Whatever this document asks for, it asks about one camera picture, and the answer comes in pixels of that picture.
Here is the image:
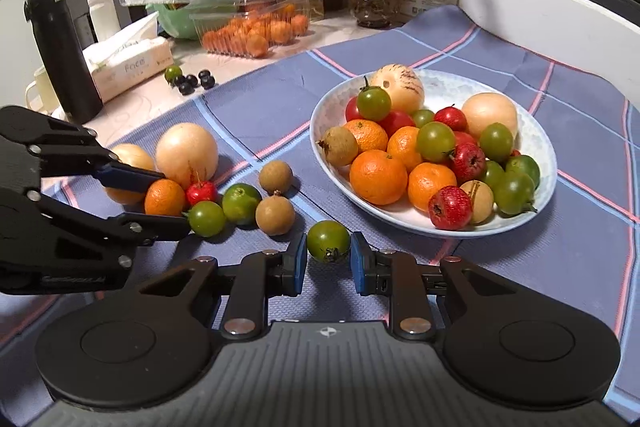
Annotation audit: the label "striped melon in plate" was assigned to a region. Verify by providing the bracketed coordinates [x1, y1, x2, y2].
[369, 64, 424, 115]

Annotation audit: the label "orange tangerine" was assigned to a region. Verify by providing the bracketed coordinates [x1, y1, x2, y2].
[144, 179, 186, 217]

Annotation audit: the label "white tissue pack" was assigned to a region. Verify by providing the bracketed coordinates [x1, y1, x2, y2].
[84, 12, 174, 103]

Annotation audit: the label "small red fruit on cloth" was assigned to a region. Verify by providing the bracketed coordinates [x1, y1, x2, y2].
[186, 181, 218, 207]

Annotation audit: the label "white fruit plate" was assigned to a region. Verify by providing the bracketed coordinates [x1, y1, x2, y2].
[310, 72, 558, 239]

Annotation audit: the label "smooth yellow melon in plate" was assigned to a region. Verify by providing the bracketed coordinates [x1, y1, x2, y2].
[462, 92, 518, 139]

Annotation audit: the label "black thermos bottle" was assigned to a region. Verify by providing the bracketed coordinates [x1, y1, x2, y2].
[24, 0, 103, 124]

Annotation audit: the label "green plastic bowl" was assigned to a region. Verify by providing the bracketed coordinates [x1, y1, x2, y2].
[145, 0, 236, 40]

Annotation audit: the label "dark berries on table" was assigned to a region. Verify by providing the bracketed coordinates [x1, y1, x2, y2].
[171, 69, 216, 96]

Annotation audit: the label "clear box of kumquats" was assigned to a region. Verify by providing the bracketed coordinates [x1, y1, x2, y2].
[190, 0, 314, 58]

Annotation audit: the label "white mug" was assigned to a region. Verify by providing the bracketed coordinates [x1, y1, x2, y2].
[25, 66, 65, 118]

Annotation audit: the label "large yellow melon on cloth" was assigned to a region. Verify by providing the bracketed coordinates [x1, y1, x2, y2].
[155, 122, 219, 190]

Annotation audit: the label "red fruit front of plate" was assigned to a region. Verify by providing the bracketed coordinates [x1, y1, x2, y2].
[428, 185, 473, 231]

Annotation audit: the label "large front tangerine in plate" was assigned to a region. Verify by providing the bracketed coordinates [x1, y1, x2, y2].
[349, 150, 408, 206]

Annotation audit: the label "green lime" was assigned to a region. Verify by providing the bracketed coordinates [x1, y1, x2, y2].
[221, 183, 262, 227]

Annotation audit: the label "green tomato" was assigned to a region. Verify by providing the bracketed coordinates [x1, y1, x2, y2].
[188, 200, 227, 237]
[307, 220, 350, 263]

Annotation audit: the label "blue plaid tablecloth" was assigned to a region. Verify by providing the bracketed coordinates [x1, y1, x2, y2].
[1, 8, 639, 426]

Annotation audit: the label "brown longan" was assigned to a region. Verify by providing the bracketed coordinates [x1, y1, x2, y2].
[258, 159, 293, 195]
[255, 195, 296, 236]

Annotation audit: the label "small green fruit on table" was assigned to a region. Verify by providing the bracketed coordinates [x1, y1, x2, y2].
[164, 65, 182, 83]

